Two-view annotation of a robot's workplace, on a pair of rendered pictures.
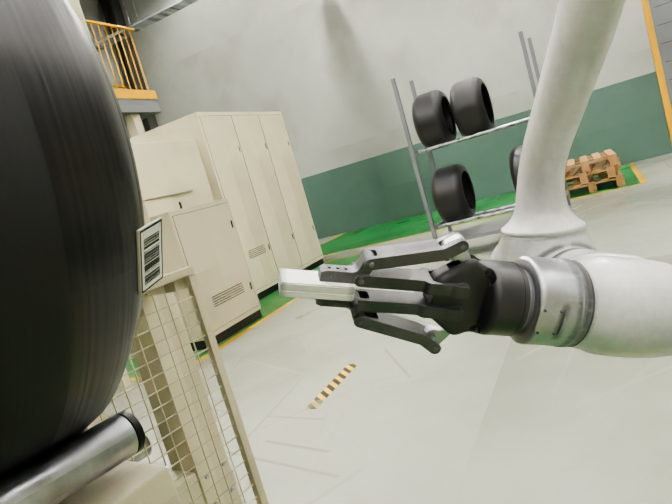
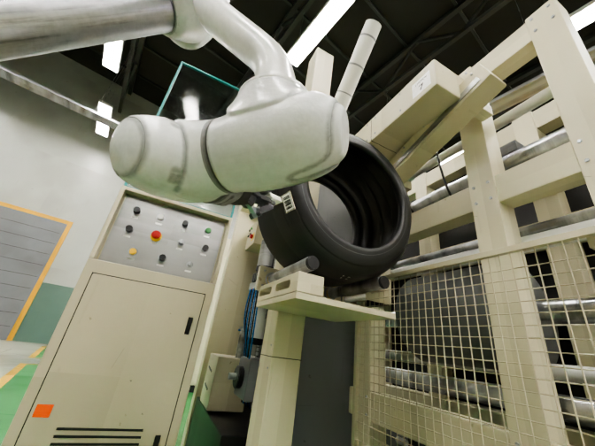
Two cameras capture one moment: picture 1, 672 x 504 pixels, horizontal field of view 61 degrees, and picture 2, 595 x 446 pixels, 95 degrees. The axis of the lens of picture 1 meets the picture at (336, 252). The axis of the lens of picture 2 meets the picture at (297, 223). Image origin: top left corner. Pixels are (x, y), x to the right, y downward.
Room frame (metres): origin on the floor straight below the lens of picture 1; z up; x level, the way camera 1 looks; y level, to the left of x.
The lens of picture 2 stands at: (0.90, -0.48, 0.66)
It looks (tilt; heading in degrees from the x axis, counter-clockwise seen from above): 25 degrees up; 119
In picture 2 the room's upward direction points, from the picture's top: 8 degrees clockwise
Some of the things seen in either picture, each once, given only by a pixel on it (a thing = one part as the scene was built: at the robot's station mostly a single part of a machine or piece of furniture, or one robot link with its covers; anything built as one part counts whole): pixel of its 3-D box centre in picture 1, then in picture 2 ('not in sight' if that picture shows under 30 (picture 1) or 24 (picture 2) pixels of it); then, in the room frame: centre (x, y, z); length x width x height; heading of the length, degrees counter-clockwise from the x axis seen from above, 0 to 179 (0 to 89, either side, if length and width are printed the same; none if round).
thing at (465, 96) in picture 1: (484, 153); not in sight; (5.81, -1.71, 0.96); 1.30 x 0.62 x 1.92; 62
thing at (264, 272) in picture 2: not in sight; (301, 287); (0.37, 0.58, 0.90); 0.40 x 0.03 x 0.10; 52
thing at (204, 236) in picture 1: (198, 273); not in sight; (5.48, 1.33, 0.62); 0.90 x 0.56 x 1.25; 154
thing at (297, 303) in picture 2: not in sight; (320, 309); (0.51, 0.47, 0.80); 0.37 x 0.36 x 0.02; 52
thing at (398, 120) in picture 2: not in sight; (400, 130); (0.79, 0.63, 1.71); 0.61 x 0.25 x 0.15; 142
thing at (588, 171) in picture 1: (588, 172); not in sight; (8.33, -3.85, 0.22); 1.27 x 0.90 x 0.43; 154
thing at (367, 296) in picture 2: not in sight; (366, 274); (0.57, 0.91, 1.05); 0.20 x 0.15 x 0.30; 142
